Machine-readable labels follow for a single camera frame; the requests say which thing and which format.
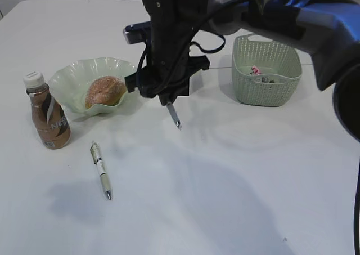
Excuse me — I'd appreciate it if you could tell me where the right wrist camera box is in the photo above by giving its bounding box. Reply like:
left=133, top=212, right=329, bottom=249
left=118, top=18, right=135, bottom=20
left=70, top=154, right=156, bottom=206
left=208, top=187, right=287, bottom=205
left=123, top=21, right=151, bottom=44

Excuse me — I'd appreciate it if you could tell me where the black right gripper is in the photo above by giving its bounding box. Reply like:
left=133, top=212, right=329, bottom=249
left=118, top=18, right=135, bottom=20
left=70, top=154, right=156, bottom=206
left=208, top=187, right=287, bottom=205
left=125, top=0, right=216, bottom=106

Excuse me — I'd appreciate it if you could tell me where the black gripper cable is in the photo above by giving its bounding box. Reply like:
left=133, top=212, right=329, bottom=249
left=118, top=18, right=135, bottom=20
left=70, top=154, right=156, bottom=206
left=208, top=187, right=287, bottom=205
left=136, top=0, right=360, bottom=255

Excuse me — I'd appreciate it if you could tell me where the green wavy glass plate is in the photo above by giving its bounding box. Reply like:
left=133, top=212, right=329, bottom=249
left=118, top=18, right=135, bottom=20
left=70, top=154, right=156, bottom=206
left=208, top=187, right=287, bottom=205
left=48, top=57, right=137, bottom=116

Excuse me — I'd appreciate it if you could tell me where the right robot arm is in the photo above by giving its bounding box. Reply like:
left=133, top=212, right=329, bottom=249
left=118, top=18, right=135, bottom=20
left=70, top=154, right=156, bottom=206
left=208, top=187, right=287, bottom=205
left=124, top=0, right=359, bottom=139

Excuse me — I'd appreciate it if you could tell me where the grey grip pen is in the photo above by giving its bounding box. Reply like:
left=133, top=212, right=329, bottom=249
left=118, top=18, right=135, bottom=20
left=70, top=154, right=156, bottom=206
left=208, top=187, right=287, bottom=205
left=166, top=102, right=182, bottom=130

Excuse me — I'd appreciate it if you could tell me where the brown coffee drink bottle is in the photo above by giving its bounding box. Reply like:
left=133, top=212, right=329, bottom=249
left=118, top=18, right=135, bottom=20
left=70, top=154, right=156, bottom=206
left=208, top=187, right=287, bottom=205
left=23, top=71, right=71, bottom=150

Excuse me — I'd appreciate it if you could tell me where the pink paper ball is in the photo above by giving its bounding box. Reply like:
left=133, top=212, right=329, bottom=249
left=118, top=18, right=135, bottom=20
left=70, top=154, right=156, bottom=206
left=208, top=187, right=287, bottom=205
left=250, top=66, right=261, bottom=75

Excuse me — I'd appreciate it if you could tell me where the black mesh pen holder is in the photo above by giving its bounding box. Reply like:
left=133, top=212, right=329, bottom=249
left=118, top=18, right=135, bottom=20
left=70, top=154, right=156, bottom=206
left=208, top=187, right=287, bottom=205
left=177, top=78, right=190, bottom=96

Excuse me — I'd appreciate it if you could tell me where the green plastic woven basket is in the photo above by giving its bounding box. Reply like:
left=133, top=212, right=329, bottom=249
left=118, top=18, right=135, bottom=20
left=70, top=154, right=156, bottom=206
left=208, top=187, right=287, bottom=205
left=232, top=34, right=302, bottom=107

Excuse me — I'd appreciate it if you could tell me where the sugared bread bun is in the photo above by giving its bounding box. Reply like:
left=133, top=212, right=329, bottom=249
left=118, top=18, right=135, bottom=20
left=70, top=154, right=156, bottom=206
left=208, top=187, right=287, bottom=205
left=85, top=76, right=127, bottom=109

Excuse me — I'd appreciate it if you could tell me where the beige retractable pen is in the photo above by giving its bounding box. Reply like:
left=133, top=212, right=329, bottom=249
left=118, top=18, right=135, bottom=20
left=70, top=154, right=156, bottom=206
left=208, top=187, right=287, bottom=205
left=90, top=141, right=113, bottom=201

